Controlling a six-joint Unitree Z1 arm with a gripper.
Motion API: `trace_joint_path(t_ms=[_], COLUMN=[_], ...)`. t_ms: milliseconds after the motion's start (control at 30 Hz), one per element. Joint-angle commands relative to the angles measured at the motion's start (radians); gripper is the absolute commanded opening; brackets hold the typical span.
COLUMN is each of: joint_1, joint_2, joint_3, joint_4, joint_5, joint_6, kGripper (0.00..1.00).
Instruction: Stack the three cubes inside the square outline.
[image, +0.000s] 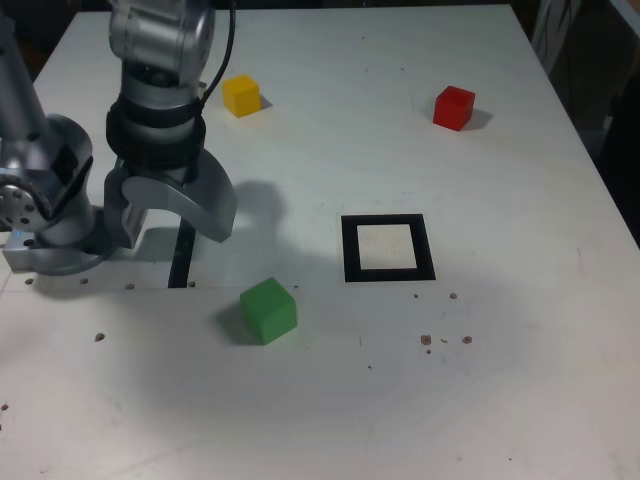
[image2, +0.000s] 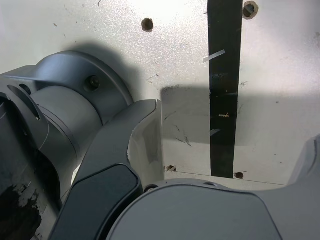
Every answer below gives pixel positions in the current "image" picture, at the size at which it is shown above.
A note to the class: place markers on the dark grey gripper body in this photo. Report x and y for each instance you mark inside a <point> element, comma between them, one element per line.
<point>180,175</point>

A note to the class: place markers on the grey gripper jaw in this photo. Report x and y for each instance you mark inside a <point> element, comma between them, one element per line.
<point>210,205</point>
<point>116,210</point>

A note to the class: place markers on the yellow cube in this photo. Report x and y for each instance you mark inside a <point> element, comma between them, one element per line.
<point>241,96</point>

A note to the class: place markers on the green cube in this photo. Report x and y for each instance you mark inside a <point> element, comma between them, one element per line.
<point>267,312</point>

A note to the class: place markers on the red cube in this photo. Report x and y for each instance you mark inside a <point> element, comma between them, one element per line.
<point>452,110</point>

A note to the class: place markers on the black tape square outline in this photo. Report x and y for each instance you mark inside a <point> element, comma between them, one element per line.
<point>350,250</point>

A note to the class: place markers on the black tape strip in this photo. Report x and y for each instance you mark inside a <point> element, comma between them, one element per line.
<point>180,270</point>

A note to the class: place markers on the white background furniture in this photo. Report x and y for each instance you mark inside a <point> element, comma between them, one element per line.
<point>555,30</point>

